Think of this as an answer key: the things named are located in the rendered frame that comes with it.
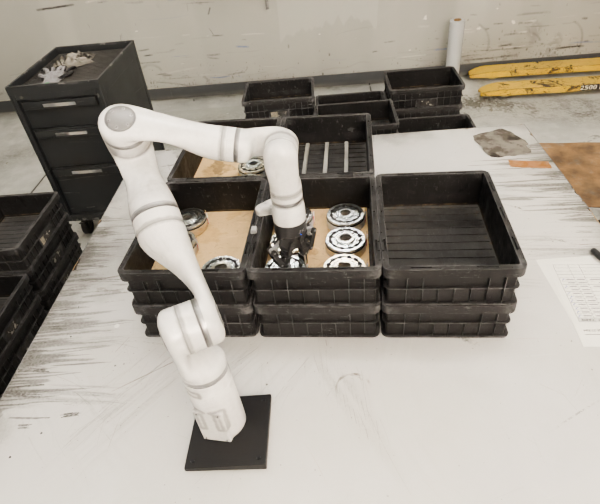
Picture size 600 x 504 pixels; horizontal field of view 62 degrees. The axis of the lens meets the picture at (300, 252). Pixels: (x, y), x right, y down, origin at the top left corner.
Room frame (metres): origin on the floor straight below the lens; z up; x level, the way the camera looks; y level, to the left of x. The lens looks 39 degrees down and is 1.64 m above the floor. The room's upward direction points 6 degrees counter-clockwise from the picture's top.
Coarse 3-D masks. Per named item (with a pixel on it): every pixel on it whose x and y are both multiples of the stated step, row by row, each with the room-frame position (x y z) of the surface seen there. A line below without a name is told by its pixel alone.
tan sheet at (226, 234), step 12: (216, 216) 1.20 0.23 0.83; (228, 216) 1.19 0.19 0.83; (240, 216) 1.19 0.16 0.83; (216, 228) 1.14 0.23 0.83; (228, 228) 1.13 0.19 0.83; (240, 228) 1.13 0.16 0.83; (204, 240) 1.09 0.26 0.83; (216, 240) 1.08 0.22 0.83; (228, 240) 1.08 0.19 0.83; (240, 240) 1.07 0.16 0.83; (204, 252) 1.04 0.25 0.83; (216, 252) 1.03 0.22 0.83; (228, 252) 1.03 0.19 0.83; (240, 252) 1.02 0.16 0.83; (156, 264) 1.01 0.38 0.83
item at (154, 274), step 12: (192, 180) 1.25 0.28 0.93; (204, 180) 1.24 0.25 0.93; (216, 180) 1.23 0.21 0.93; (228, 180) 1.23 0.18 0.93; (240, 180) 1.22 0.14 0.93; (252, 180) 1.21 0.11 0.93; (264, 180) 1.20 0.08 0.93; (252, 216) 1.03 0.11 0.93; (132, 252) 0.94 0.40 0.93; (120, 264) 0.90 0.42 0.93; (240, 264) 0.85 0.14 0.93; (120, 276) 0.87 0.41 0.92; (132, 276) 0.86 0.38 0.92; (144, 276) 0.86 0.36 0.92; (156, 276) 0.85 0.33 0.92; (168, 276) 0.85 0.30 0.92; (204, 276) 0.84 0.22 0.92; (216, 276) 0.83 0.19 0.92; (228, 276) 0.83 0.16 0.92; (240, 276) 0.83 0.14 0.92
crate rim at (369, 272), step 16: (304, 176) 1.20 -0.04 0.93; (320, 176) 1.19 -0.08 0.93; (336, 176) 1.18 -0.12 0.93; (352, 176) 1.18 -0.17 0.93; (368, 176) 1.16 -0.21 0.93; (256, 224) 1.00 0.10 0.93; (256, 240) 0.93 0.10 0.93; (256, 272) 0.82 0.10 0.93; (272, 272) 0.81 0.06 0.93; (288, 272) 0.81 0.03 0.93; (304, 272) 0.80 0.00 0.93; (320, 272) 0.80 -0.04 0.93; (336, 272) 0.79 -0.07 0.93; (352, 272) 0.79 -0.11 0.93; (368, 272) 0.78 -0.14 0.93
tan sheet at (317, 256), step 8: (320, 216) 1.14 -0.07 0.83; (320, 224) 1.10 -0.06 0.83; (272, 232) 1.09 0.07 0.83; (320, 232) 1.07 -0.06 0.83; (328, 232) 1.06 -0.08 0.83; (320, 240) 1.03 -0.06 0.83; (320, 248) 1.00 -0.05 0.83; (368, 248) 0.98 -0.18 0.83; (312, 256) 0.97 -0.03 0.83; (320, 256) 0.97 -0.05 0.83; (328, 256) 0.96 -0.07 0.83; (368, 256) 0.95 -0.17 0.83; (312, 264) 0.94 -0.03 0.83; (320, 264) 0.94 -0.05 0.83; (368, 264) 0.92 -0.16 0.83
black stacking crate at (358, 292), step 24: (312, 192) 1.18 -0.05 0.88; (336, 192) 1.17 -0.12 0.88; (360, 192) 1.16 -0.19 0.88; (264, 240) 0.99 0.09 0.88; (264, 264) 0.95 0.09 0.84; (264, 288) 0.83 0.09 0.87; (288, 288) 0.82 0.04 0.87; (312, 288) 0.81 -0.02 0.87; (336, 288) 0.80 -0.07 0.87; (360, 288) 0.79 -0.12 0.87
